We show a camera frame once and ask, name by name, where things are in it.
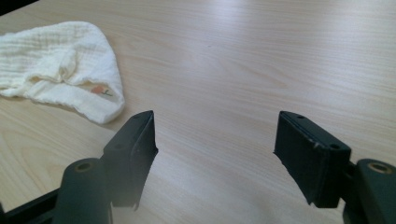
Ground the cream muslin cloth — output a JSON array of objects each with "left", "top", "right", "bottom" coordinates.
[{"left": 0, "top": 21, "right": 126, "bottom": 125}]

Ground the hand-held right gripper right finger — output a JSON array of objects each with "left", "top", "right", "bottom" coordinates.
[{"left": 273, "top": 110, "right": 353, "bottom": 209}]

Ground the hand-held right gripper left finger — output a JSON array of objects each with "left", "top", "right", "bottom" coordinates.
[{"left": 101, "top": 109, "right": 159, "bottom": 212}]

